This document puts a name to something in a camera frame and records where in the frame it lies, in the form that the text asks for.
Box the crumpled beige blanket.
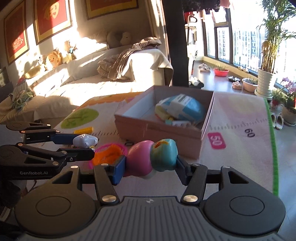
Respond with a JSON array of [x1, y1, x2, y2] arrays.
[[97, 37, 162, 81]]

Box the pile of clothes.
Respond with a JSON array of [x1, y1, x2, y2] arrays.
[[9, 89, 35, 109]]

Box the small white plastic toy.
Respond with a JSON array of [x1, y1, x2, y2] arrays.
[[73, 134, 99, 149]]

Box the grey plush toy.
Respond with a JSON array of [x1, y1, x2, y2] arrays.
[[106, 30, 123, 49]]

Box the white round planter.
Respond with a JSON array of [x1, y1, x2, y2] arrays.
[[242, 78, 258, 93]]

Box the printed ruler play mat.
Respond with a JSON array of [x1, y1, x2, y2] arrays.
[[35, 91, 280, 197]]

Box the white plush toy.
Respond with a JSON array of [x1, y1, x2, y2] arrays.
[[120, 31, 133, 45]]

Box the red flower pot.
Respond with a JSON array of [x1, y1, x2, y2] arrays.
[[213, 68, 229, 77]]

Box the blue white plastic bag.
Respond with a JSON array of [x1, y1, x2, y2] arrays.
[[155, 93, 206, 126]]

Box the round pink toy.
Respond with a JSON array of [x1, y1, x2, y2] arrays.
[[124, 140, 154, 178]]

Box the white stick vacuum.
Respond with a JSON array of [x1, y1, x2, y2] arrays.
[[186, 14, 199, 80]]

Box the small colourful plush figure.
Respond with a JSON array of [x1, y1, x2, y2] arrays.
[[62, 40, 78, 65]]

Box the dark pillar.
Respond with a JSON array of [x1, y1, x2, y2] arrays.
[[162, 0, 189, 87]]

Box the cream sofa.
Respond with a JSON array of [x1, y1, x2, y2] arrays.
[[0, 35, 174, 127]]

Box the pink cardboard box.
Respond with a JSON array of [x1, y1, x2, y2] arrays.
[[114, 85, 215, 160]]

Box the beige slippers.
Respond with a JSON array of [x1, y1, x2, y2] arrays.
[[270, 113, 285, 129]]

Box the potted palm in white pot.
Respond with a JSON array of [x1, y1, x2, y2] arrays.
[[256, 0, 296, 96]]

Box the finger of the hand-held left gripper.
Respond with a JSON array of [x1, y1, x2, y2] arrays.
[[0, 144, 95, 167], [6, 122, 77, 145]]

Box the yellow lion plush toy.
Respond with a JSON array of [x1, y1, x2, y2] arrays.
[[45, 49, 63, 70]]

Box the pink orchid plant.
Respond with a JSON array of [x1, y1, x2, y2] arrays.
[[280, 77, 296, 93]]

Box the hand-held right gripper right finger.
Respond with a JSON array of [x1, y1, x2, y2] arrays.
[[176, 155, 249, 205]]

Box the yellow green plastic device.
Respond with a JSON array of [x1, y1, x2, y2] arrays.
[[155, 105, 173, 121]]

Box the pink plastic basket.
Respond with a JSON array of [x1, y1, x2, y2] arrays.
[[88, 143, 129, 169]]

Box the red gold framed wall picture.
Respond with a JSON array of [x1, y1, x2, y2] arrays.
[[84, 0, 139, 20], [3, 0, 30, 65], [33, 0, 73, 45]]

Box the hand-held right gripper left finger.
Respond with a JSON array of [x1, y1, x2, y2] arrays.
[[52, 156, 126, 205]]

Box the teal plastic toy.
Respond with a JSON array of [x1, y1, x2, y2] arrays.
[[150, 138, 178, 172]]

